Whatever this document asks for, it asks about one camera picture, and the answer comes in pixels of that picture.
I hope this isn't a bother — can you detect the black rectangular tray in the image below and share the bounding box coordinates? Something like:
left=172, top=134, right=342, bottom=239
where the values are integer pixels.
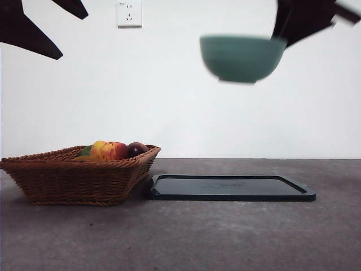
left=143, top=174, right=317, bottom=202

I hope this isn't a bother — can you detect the teal ribbed bowl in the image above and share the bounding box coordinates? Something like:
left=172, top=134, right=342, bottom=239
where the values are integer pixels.
left=199, top=34, right=288, bottom=85

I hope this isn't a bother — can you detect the dark red plum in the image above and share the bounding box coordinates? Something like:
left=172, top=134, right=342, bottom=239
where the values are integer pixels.
left=126, top=142, right=149, bottom=159

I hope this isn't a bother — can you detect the red yellow apple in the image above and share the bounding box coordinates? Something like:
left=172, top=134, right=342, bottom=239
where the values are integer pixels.
left=90, top=141, right=130, bottom=162

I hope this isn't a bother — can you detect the brown wicker basket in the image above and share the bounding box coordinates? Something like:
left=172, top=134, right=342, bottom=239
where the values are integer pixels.
left=0, top=144, right=162, bottom=207

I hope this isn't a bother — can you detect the white wall socket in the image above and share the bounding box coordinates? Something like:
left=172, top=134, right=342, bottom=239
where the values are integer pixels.
left=117, top=0, right=143, bottom=29

